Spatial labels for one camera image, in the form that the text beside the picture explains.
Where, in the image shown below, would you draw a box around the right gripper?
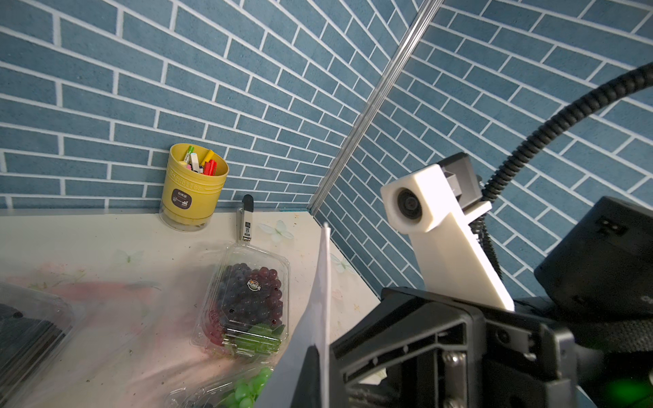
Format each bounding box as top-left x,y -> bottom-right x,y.
331,287 -> 578,407

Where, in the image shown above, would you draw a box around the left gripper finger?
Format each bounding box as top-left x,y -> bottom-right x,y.
290,345 -> 321,408

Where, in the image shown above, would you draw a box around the white sticker sheet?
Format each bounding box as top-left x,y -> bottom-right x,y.
255,224 -> 332,407

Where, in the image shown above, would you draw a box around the round fruit sticker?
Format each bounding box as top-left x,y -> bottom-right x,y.
247,279 -> 261,292

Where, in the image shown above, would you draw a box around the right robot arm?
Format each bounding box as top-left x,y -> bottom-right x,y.
292,64 -> 652,407

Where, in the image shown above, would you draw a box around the clear box of mixed grapes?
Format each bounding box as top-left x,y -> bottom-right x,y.
163,365 -> 274,408

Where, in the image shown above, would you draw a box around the clear box of dark grapes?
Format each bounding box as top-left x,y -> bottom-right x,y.
191,244 -> 291,359

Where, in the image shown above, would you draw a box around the yellow pen cup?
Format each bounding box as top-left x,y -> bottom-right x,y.
159,143 -> 230,231

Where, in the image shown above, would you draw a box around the red markers in cup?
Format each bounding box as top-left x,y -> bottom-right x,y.
203,159 -> 217,176

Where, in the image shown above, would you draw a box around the clear box of blackberries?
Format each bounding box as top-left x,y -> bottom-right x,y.
1,283 -> 76,407

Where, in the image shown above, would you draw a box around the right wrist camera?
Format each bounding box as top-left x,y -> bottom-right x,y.
380,153 -> 515,311

